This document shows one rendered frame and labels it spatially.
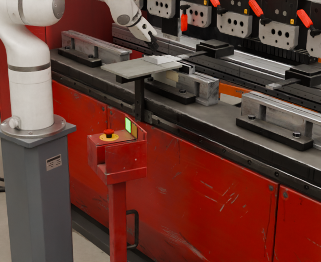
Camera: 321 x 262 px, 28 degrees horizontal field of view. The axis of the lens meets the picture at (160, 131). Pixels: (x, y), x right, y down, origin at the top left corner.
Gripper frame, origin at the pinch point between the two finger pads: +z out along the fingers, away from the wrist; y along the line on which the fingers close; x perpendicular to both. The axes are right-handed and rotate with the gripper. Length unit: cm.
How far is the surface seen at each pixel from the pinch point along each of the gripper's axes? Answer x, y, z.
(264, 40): -11, -54, -7
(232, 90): -66, 100, 153
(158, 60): 2.2, 0.2, 6.7
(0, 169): 71, 146, 80
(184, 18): -9.3, -17.0, -9.8
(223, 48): -21.3, -7.2, 23.7
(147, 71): 11.8, -8.6, -1.2
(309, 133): 4, -72, 18
